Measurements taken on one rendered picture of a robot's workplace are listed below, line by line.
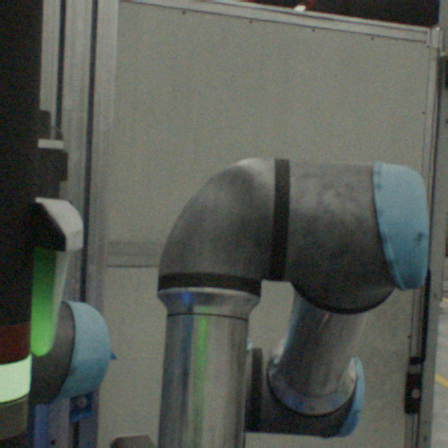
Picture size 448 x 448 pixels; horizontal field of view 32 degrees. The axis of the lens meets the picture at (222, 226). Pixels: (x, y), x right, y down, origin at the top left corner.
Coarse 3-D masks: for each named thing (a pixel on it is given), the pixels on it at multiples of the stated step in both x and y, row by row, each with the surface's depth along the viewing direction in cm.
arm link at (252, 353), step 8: (248, 344) 108; (248, 352) 108; (256, 352) 108; (248, 360) 106; (256, 360) 106; (248, 368) 105; (256, 368) 105; (248, 376) 105; (256, 376) 105; (248, 384) 104; (256, 384) 104; (248, 392) 104; (256, 392) 104; (248, 400) 104; (256, 400) 104; (248, 408) 104; (256, 408) 104; (248, 416) 105; (256, 416) 105; (248, 424) 105; (256, 424) 105; (248, 432) 107; (256, 432) 107
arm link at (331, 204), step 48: (288, 192) 69; (336, 192) 69; (384, 192) 69; (288, 240) 69; (336, 240) 69; (384, 240) 68; (336, 288) 73; (384, 288) 74; (288, 336) 92; (336, 336) 85; (288, 384) 100; (336, 384) 98; (288, 432) 107; (336, 432) 105
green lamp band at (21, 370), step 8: (0, 368) 26; (8, 368) 26; (16, 368) 26; (24, 368) 27; (0, 376) 26; (8, 376) 26; (16, 376) 26; (24, 376) 27; (0, 384) 26; (8, 384) 26; (16, 384) 26; (24, 384) 27; (0, 392) 26; (8, 392) 26; (16, 392) 26; (24, 392) 27; (0, 400) 26
